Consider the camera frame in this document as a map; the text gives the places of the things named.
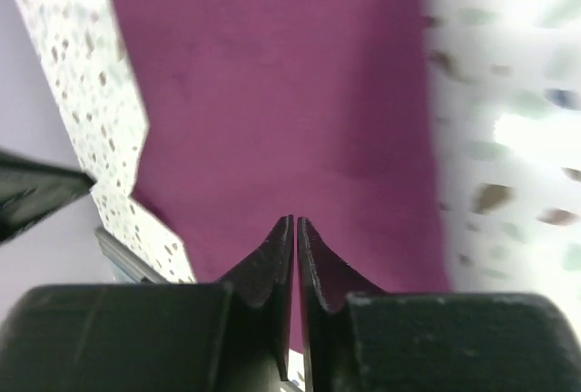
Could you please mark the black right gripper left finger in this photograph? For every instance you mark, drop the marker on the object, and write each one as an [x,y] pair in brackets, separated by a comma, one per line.
[229,335]

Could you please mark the purple cloth mat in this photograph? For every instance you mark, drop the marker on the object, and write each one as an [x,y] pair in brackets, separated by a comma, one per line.
[262,108]

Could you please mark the aluminium rail frame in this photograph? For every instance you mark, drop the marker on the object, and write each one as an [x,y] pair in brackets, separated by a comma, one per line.
[127,266]

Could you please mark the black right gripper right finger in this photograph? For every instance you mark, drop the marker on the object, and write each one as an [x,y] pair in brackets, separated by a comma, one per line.
[358,337]

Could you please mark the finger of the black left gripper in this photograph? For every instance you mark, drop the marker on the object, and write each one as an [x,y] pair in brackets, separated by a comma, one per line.
[31,191]

